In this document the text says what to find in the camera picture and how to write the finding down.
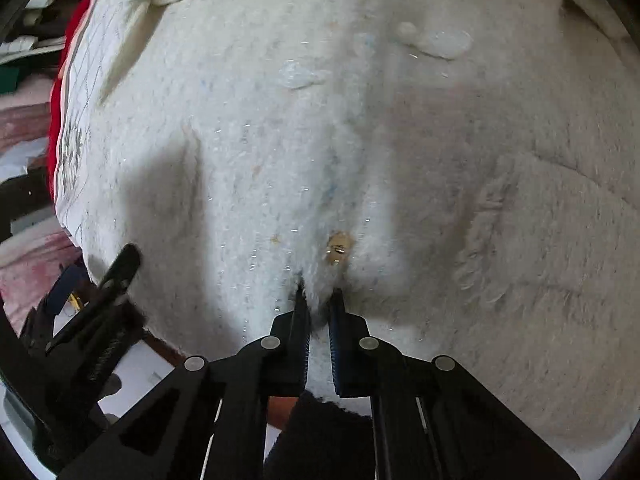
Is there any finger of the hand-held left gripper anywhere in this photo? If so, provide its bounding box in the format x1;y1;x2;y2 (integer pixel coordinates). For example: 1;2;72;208
45;243;145;356

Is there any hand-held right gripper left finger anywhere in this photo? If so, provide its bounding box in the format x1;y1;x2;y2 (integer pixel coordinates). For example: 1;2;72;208
60;282;313;480

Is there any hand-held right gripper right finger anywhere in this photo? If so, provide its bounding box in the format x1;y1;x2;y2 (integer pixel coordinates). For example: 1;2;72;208
327;287;581;480

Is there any white fuzzy sweater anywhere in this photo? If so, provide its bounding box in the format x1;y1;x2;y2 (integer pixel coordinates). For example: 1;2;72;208
80;0;640;453

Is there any red floral blanket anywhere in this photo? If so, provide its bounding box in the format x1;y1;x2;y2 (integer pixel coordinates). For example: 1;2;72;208
47;0;103;198

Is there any white diamond-patterned floral cloth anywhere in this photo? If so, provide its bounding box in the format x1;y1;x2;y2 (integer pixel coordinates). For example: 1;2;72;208
52;0;151;243

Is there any green cloth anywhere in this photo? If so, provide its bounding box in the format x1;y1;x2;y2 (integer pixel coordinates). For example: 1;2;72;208
0;62;23;95

